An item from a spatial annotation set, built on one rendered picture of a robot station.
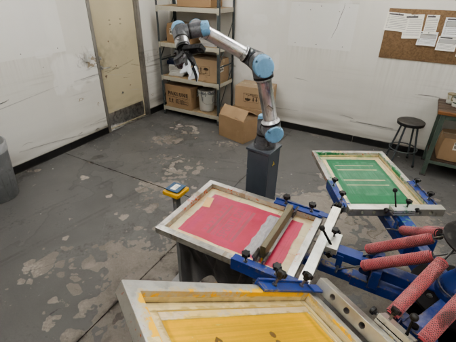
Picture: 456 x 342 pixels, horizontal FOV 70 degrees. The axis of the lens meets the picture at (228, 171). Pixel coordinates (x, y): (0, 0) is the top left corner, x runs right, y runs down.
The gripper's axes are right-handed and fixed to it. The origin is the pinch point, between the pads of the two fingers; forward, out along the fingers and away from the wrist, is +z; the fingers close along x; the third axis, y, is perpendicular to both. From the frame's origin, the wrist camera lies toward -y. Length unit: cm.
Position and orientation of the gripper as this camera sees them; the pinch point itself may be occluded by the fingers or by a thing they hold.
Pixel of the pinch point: (194, 76)
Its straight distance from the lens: 161.5
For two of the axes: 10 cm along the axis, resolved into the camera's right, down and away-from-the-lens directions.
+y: -8.2, 4.0, 4.1
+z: 2.4, 8.9, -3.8
